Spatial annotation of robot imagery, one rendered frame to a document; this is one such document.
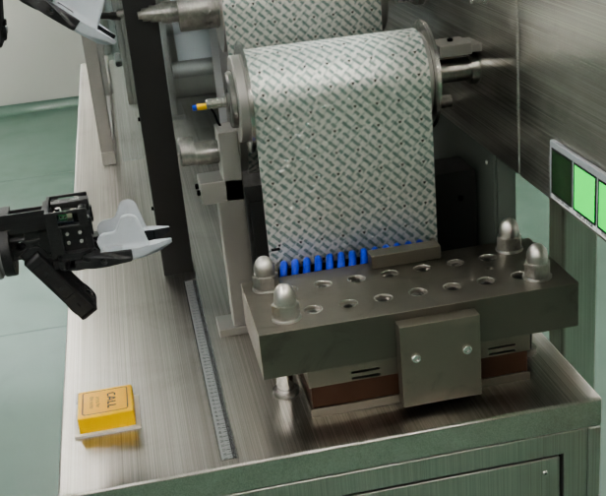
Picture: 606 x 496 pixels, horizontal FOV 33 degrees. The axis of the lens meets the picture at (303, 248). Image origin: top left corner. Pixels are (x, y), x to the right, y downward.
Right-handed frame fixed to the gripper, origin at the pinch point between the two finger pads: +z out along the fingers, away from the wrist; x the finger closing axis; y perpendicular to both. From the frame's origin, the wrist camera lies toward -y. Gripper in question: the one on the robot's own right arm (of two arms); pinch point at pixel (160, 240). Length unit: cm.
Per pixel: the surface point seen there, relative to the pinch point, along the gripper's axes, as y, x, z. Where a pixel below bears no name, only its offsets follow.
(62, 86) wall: -95, 556, -44
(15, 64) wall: -78, 556, -71
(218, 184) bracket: 4.2, 7.1, 9.0
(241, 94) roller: 17.8, 0.6, 12.8
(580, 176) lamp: 11, -29, 45
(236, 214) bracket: -0.7, 7.8, 11.0
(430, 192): 1.2, -0.2, 36.8
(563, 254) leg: -18, 13, 62
